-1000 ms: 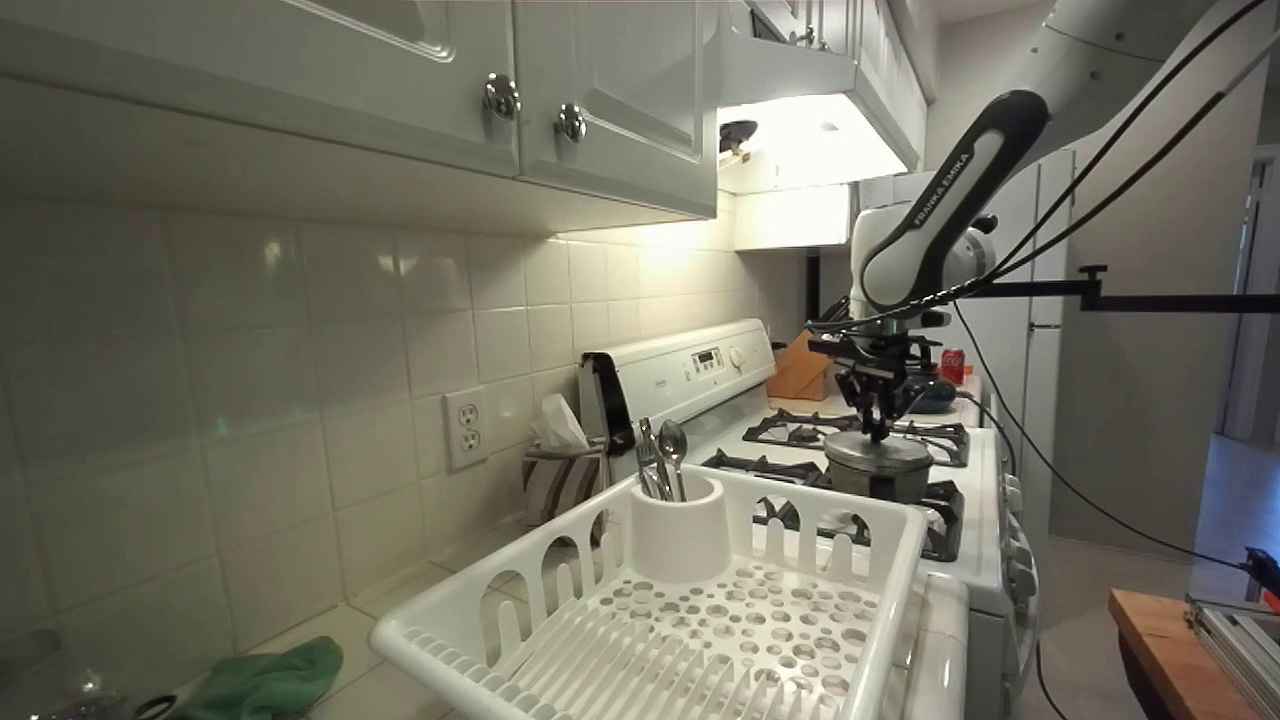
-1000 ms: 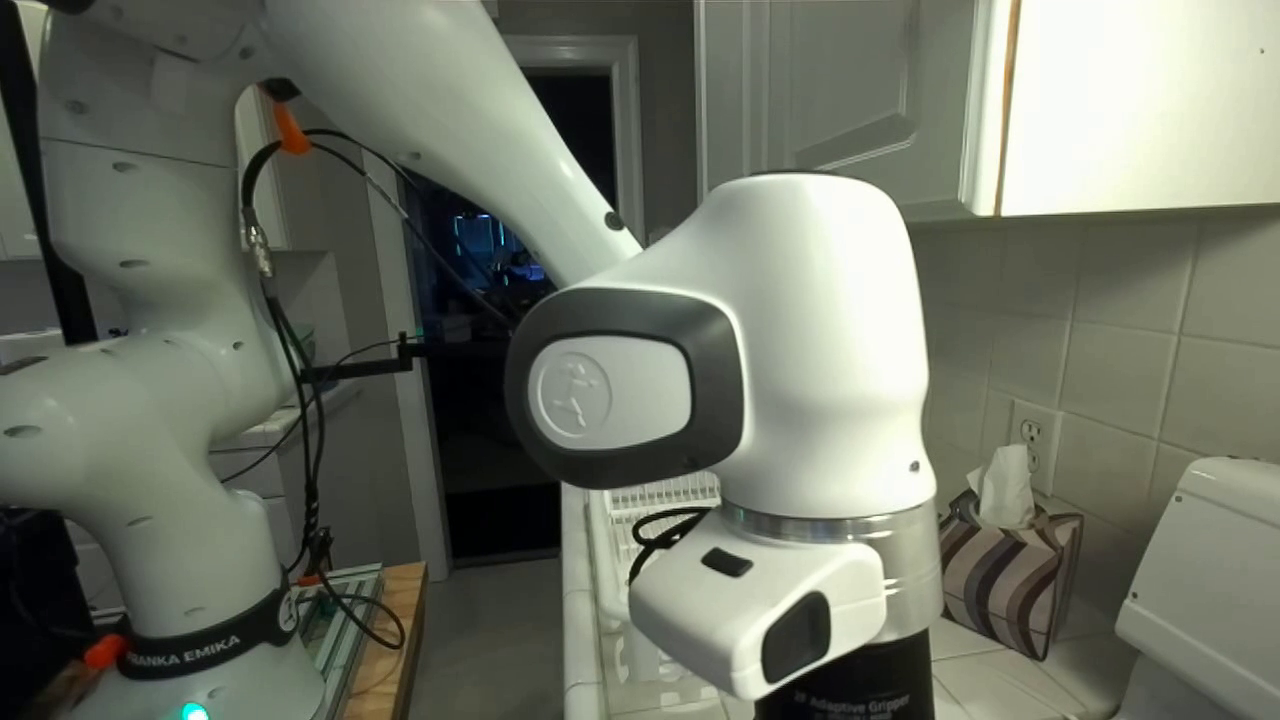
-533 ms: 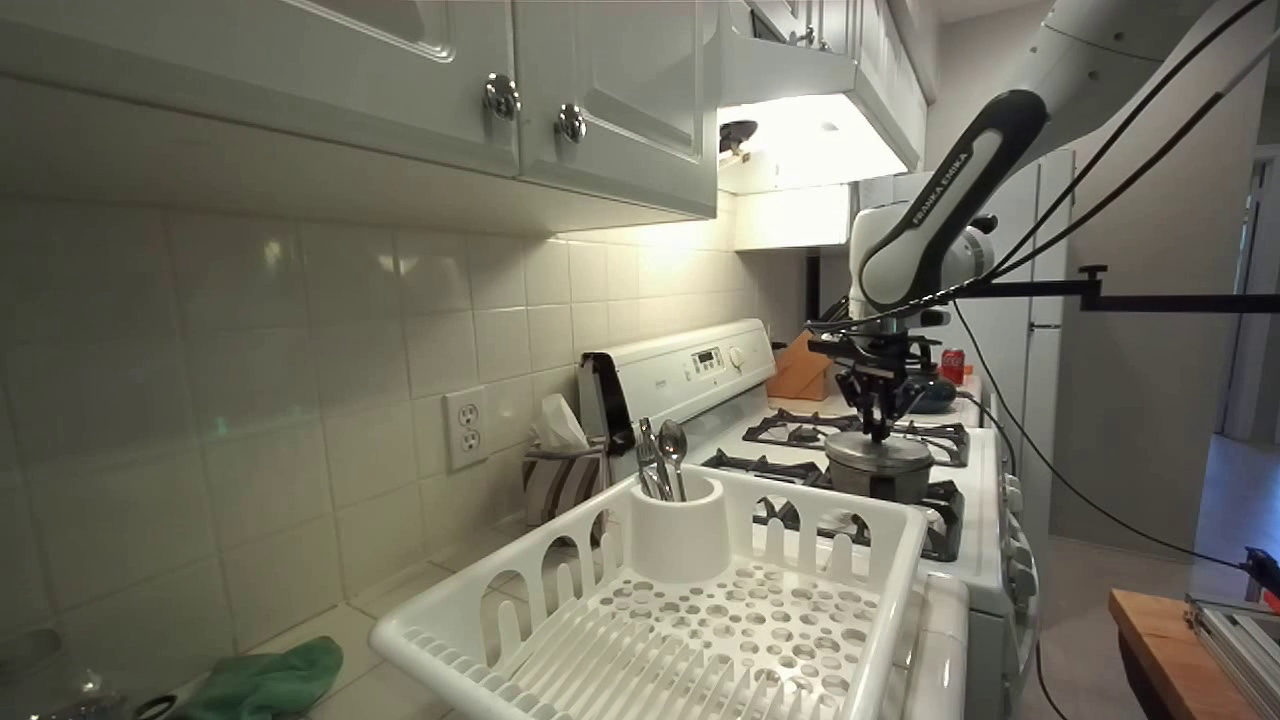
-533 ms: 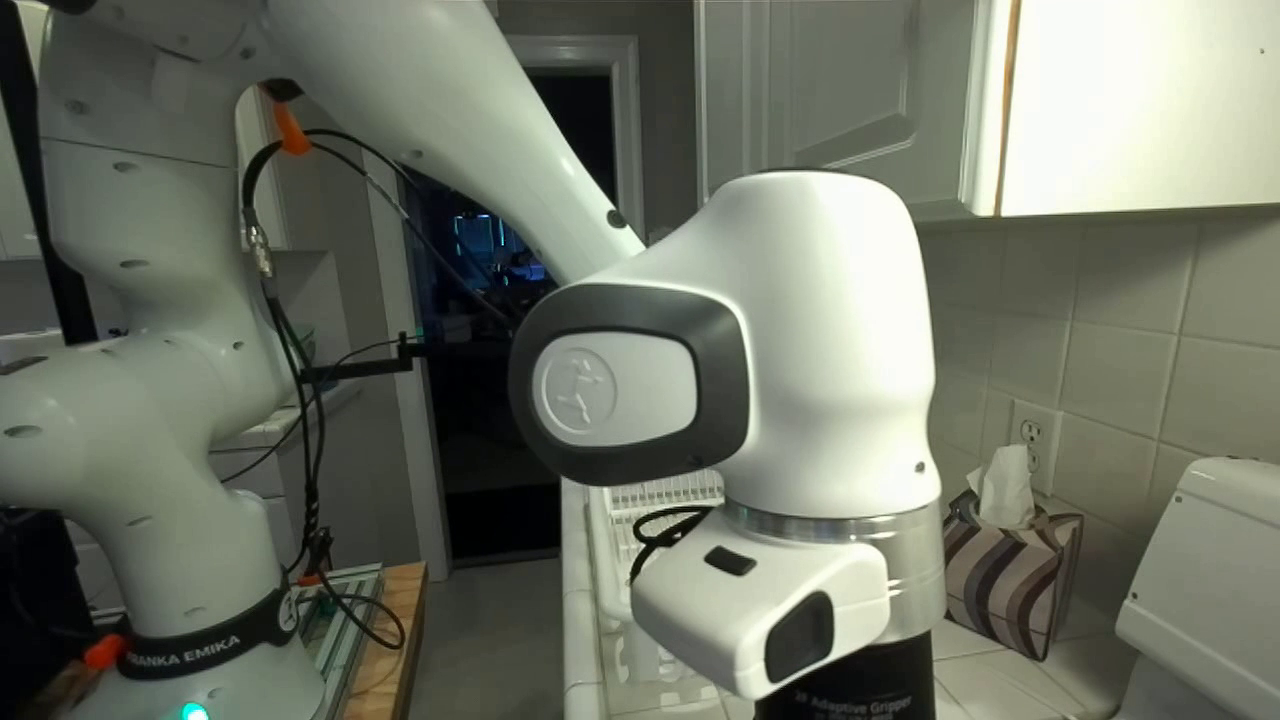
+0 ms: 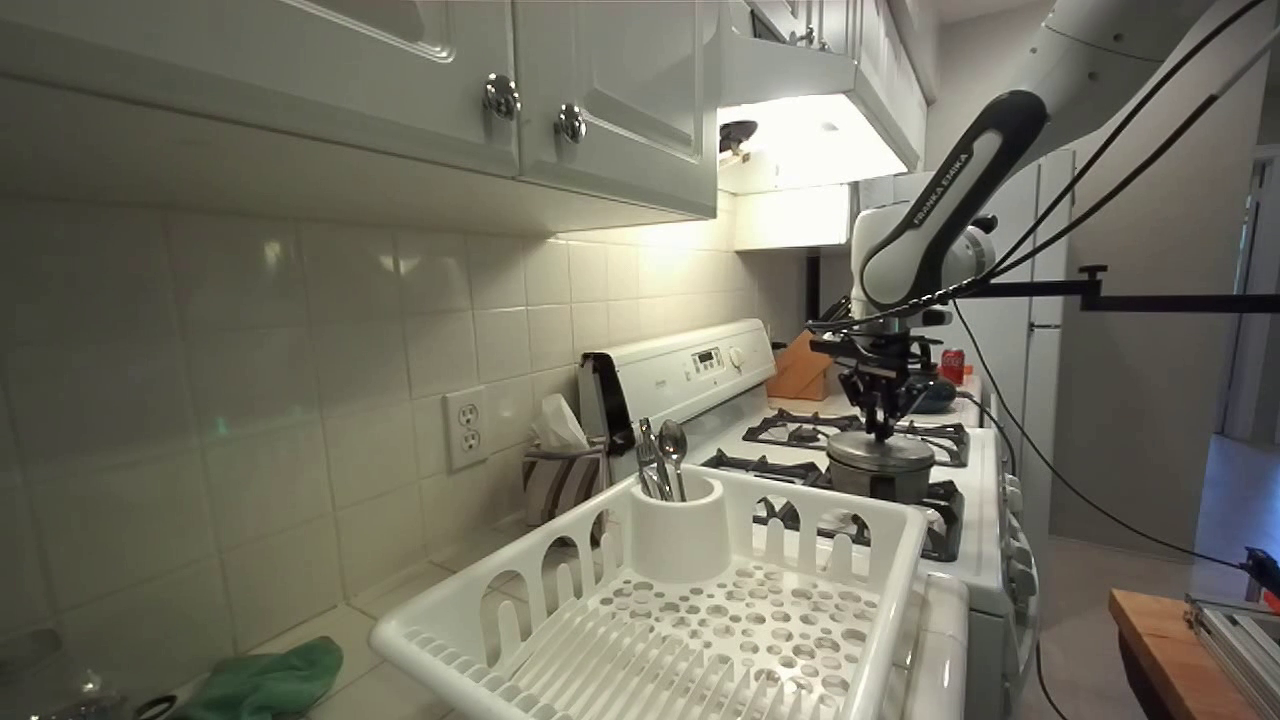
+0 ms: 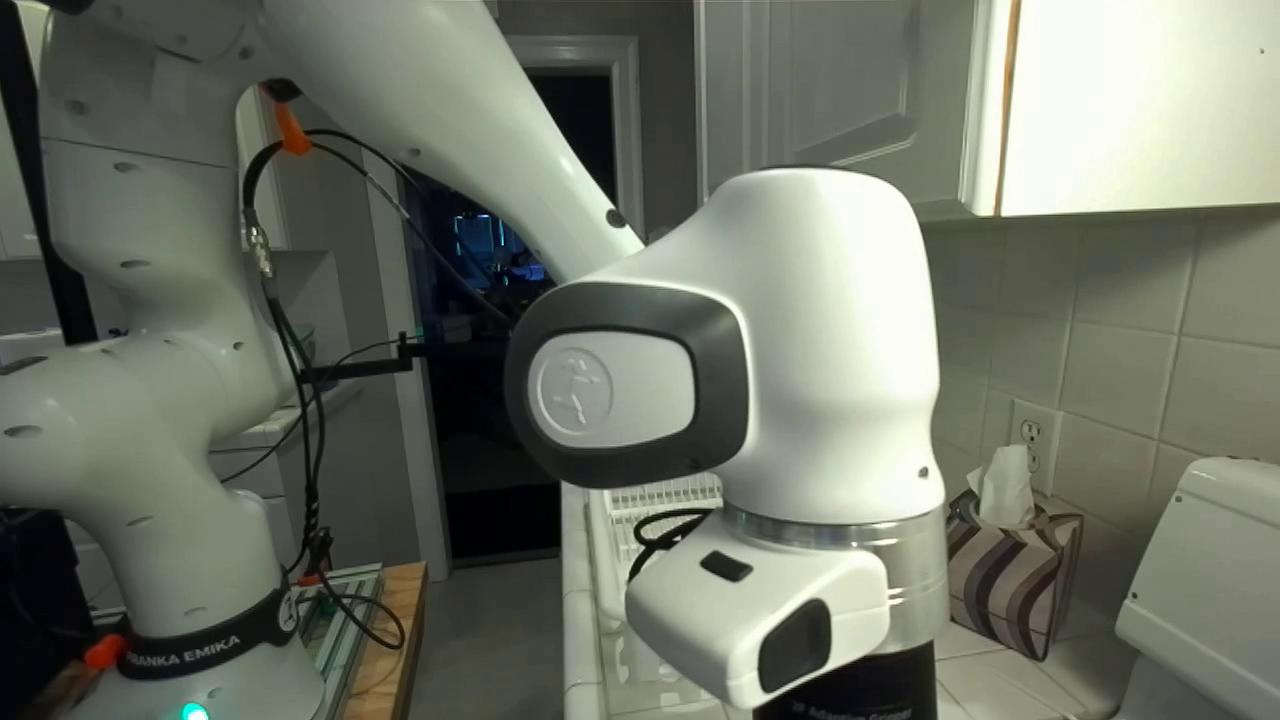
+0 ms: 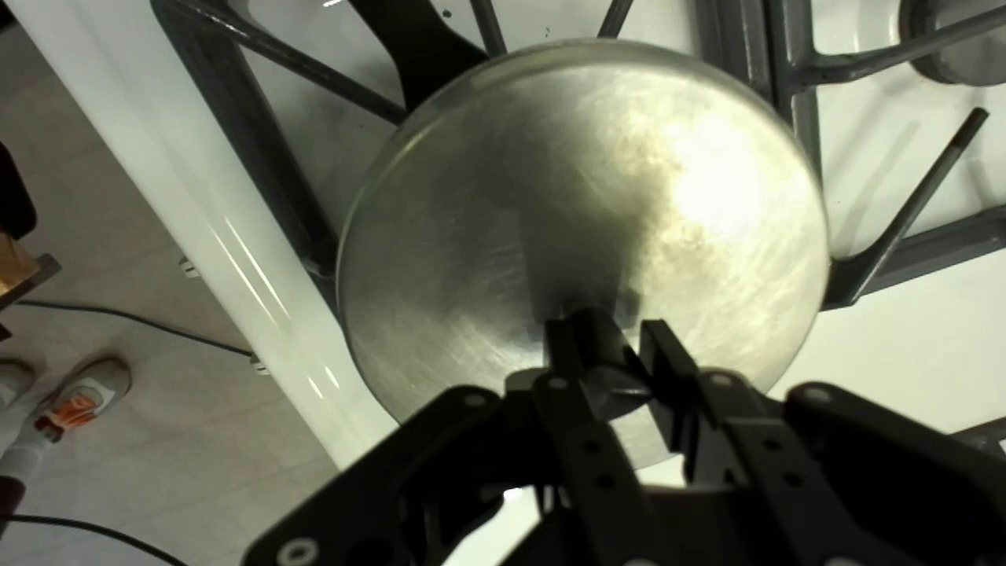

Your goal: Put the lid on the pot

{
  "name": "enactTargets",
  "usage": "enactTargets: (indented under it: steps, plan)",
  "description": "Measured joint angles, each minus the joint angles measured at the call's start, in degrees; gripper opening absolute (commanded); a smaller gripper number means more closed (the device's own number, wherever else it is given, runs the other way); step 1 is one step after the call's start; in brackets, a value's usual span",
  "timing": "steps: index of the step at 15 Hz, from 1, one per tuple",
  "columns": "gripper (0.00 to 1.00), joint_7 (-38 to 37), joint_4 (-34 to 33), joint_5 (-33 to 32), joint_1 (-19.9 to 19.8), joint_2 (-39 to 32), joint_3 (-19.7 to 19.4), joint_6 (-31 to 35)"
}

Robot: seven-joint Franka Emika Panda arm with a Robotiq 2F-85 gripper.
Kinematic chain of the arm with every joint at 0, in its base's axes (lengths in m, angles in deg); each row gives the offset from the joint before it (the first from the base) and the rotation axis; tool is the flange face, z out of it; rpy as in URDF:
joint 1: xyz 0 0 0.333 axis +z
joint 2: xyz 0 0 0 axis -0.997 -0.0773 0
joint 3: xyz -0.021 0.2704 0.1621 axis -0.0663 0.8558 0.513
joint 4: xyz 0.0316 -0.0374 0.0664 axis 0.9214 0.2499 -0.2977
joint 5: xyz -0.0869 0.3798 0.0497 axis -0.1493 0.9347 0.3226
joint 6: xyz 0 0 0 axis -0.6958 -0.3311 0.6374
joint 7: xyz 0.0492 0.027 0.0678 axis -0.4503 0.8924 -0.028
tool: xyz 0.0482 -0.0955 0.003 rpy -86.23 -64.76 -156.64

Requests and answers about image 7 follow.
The round steel pot lid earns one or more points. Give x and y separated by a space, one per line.
524 208

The white gas stove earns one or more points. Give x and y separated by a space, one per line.
891 357

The black round burner cap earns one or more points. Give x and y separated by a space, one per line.
961 43

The white orange shoe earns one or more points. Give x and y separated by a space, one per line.
82 396

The black cast iron stove grate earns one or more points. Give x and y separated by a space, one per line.
945 243
255 158

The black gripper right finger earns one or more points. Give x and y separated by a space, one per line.
860 490

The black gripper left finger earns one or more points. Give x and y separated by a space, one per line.
420 481

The wooden table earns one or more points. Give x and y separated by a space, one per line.
27 271

